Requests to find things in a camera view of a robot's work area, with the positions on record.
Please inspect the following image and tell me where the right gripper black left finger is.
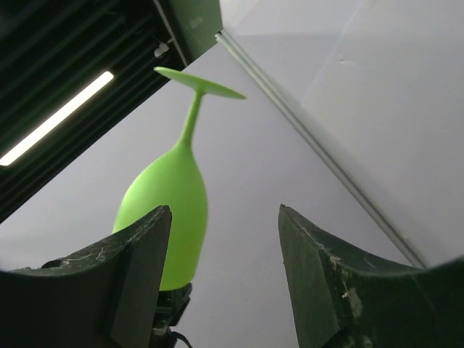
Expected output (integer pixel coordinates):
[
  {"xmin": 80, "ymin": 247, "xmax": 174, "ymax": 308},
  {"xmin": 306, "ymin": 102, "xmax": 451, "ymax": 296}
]
[{"xmin": 1, "ymin": 206, "xmax": 171, "ymax": 347}]

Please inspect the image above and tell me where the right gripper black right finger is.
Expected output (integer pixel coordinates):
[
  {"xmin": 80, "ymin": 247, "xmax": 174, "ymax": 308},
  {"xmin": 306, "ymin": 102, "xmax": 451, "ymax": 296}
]
[{"xmin": 278, "ymin": 205, "xmax": 463, "ymax": 347}]

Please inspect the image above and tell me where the green wine glass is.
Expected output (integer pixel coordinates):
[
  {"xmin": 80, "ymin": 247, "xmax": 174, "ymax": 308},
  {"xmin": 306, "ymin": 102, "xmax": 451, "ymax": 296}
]
[{"xmin": 112, "ymin": 66, "xmax": 246, "ymax": 291}]

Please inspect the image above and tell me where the ceiling light strip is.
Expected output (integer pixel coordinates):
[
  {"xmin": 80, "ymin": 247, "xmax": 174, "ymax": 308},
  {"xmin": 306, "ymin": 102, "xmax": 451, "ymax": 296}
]
[{"xmin": 1, "ymin": 71, "xmax": 114, "ymax": 167}]

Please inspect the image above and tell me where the aluminium corner post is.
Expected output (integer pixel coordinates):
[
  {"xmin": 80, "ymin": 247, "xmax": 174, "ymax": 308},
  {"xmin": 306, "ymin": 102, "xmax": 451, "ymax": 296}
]
[{"xmin": 215, "ymin": 29, "xmax": 430, "ymax": 269}]

